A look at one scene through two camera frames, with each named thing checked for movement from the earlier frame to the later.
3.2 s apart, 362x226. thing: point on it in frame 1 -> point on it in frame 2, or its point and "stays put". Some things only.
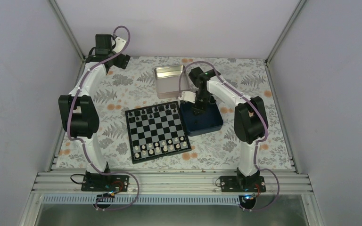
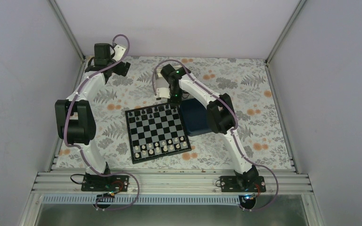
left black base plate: x=105 y=183 stays put
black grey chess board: x=156 y=131 stays put
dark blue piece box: x=208 y=120 stays put
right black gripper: x=200 y=108 -> x=177 y=101
